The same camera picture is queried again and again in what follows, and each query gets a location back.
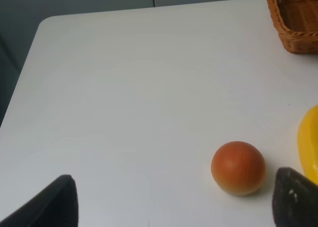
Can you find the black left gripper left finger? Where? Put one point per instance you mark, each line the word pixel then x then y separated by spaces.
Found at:
pixel 55 206

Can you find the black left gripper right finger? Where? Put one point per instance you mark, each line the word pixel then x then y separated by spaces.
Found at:
pixel 295 200

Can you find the brown wicker basket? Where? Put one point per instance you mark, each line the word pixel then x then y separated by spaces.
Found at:
pixel 296 22

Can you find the red orange round fruit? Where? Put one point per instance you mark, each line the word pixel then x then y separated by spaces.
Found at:
pixel 238 168

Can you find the yellow banana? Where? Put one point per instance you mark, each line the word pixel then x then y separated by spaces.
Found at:
pixel 308 144

